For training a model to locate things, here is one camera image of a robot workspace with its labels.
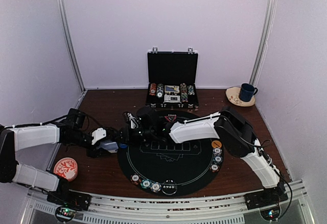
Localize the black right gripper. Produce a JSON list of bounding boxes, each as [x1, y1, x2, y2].
[[111, 125, 154, 147]]

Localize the blue playing card deck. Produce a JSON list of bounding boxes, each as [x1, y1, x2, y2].
[[97, 140, 119, 153]]

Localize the red black chips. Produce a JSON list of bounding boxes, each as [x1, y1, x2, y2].
[[130, 174, 142, 185], [210, 164, 220, 172]]

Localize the red triangle all-in marker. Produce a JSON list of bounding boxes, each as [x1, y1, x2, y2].
[[164, 115, 177, 124]]

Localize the green chips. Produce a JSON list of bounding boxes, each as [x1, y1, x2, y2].
[[141, 179, 152, 189], [213, 155, 223, 164]]

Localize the white blue chips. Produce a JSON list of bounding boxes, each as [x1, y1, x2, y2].
[[150, 182, 161, 193], [213, 147, 222, 155]]

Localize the clear round dealer button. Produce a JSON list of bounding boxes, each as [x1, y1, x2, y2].
[[161, 180, 178, 196]]

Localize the orange big blind button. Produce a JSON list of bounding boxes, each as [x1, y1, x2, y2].
[[211, 140, 222, 148]]

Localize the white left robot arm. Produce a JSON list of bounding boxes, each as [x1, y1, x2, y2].
[[1, 108, 120, 206]]

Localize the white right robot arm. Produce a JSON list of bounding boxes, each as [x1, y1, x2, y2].
[[118, 107, 286, 205]]

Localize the red white round coaster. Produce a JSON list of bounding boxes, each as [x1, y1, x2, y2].
[[53, 158, 78, 182]]

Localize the round black poker mat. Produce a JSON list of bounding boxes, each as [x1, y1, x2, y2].
[[117, 110, 225, 197]]

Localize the red chip row in case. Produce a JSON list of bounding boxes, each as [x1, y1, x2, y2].
[[149, 83, 157, 96]]

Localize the white card box in case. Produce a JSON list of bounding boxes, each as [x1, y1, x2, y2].
[[164, 94, 181, 102]]

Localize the black poker chip case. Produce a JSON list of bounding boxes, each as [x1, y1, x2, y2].
[[146, 47, 199, 109]]

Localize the multicolour chip row in case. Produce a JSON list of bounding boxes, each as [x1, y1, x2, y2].
[[180, 83, 188, 103]]

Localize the purple green chip row in case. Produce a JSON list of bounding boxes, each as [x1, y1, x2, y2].
[[188, 85, 195, 96]]

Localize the beige ceramic plate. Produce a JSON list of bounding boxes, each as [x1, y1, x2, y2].
[[225, 87, 255, 107]]

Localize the dark blue mug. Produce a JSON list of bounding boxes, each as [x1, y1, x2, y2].
[[239, 83, 258, 102]]

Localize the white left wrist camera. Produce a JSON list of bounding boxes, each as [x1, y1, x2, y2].
[[91, 128, 106, 145]]

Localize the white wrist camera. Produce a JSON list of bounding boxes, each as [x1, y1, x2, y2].
[[91, 128, 106, 145], [123, 111, 141, 129]]

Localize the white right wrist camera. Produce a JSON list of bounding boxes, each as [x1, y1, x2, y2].
[[123, 111, 141, 129]]

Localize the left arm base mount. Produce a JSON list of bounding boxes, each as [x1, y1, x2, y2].
[[47, 191, 91, 222]]

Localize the front aluminium rail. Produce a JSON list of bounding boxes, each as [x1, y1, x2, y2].
[[17, 180, 317, 223]]

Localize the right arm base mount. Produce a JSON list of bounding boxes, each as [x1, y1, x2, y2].
[[244, 191, 293, 222]]

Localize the left aluminium frame post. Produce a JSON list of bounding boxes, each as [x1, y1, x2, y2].
[[57, 0, 86, 93]]

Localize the aluminium frame post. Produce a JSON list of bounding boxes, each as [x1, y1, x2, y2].
[[249, 0, 277, 86], [57, 0, 86, 93]]

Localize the right aluminium frame post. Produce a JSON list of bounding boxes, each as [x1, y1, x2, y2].
[[249, 0, 277, 86]]

